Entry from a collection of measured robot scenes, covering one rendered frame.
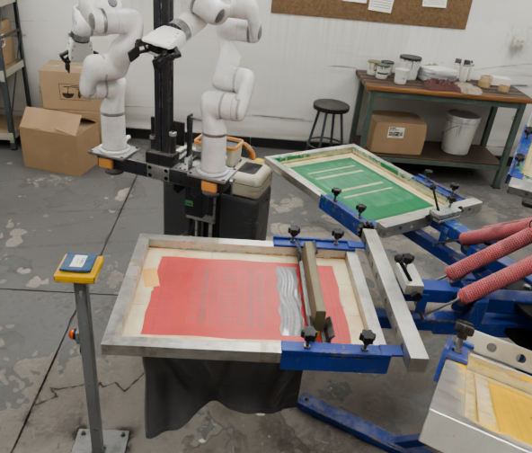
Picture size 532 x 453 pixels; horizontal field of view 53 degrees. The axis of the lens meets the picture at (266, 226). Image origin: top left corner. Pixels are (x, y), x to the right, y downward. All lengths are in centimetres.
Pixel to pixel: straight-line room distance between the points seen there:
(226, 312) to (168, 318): 18
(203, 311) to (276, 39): 391
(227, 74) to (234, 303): 84
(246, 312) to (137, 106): 407
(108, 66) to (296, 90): 349
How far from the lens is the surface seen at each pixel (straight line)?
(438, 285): 179
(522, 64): 591
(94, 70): 205
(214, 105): 196
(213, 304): 167
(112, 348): 150
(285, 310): 166
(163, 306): 167
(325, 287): 180
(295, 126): 548
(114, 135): 222
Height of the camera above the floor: 199
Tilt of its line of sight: 29 degrees down
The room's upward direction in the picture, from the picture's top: 6 degrees clockwise
